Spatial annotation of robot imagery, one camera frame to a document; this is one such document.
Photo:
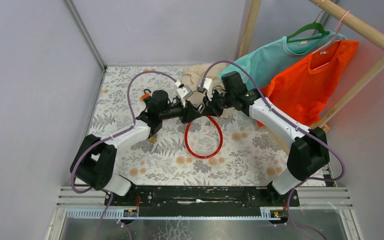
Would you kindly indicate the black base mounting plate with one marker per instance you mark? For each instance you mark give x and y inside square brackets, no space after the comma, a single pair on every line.
[201,201]

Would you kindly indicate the orange t-shirt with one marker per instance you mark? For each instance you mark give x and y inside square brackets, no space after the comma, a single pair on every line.
[302,90]

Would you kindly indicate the wooden clothes rack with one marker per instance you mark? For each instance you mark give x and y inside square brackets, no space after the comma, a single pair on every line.
[363,29]

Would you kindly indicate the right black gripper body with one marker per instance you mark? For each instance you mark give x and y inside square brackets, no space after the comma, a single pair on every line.
[216,105]

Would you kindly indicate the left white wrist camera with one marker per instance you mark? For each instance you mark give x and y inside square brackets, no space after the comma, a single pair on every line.
[183,90]

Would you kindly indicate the aluminium frame rail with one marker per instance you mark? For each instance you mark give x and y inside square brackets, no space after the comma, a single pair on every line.
[82,28]

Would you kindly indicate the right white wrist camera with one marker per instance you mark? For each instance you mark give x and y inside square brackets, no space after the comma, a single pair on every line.
[205,86]

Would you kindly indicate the teal t-shirt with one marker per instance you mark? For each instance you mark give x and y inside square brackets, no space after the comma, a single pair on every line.
[269,60]

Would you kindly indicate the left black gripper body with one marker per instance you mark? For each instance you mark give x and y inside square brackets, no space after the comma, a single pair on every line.
[185,116]

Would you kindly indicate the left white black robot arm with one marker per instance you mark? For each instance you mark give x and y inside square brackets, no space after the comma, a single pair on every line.
[95,160]

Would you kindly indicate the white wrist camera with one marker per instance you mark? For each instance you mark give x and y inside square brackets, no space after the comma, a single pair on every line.
[183,90]
[205,86]

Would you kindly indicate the floral patterned mat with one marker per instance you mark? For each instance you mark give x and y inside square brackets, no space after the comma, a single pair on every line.
[232,151]

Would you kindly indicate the beige crumpled cloth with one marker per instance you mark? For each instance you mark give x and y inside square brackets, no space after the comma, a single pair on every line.
[193,74]

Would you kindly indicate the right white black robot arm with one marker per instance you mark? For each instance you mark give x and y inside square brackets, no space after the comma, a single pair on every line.
[308,151]

